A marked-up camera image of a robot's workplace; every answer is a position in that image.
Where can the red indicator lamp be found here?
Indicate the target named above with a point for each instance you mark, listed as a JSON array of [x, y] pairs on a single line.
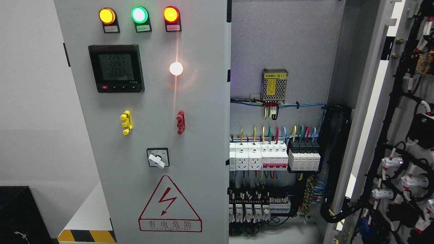
[[171, 14]]

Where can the red terminal post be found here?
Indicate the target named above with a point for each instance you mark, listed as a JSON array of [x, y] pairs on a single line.
[[180, 122]]

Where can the yellow terminal post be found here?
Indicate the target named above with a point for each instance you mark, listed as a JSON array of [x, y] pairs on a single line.
[[126, 122]]

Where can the white socket breaker row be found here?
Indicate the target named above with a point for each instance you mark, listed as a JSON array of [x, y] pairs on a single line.
[[258, 156]]

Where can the relay terminal row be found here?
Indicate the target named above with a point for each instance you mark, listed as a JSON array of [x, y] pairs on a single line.
[[258, 204]]

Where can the black digital power meter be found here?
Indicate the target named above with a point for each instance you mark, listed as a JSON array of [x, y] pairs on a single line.
[[117, 68]]

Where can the grey cabinet door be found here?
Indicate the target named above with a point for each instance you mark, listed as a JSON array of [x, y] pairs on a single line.
[[381, 188], [200, 41]]

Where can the yellow indicator lamp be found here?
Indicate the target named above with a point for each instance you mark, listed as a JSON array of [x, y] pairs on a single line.
[[107, 15]]

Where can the perforated metal power supply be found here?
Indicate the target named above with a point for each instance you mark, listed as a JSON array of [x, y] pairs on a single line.
[[274, 82]]

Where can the brass ground bus bar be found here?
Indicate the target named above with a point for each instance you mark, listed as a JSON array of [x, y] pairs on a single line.
[[308, 195]]

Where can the white table with hazard stripes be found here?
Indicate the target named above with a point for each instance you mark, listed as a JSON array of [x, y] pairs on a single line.
[[91, 224]]

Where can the green indicator lamp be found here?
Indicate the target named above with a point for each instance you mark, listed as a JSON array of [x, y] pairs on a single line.
[[139, 14]]

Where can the black surge protector block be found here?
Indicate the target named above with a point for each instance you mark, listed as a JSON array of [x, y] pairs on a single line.
[[303, 156]]

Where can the white glowing indicator lamp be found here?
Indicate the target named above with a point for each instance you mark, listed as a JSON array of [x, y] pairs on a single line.
[[176, 68]]

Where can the red electric hazard sticker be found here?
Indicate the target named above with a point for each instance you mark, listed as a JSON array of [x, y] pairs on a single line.
[[168, 210]]

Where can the white rotary selector switch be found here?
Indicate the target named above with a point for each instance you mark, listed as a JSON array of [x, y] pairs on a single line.
[[158, 157]]

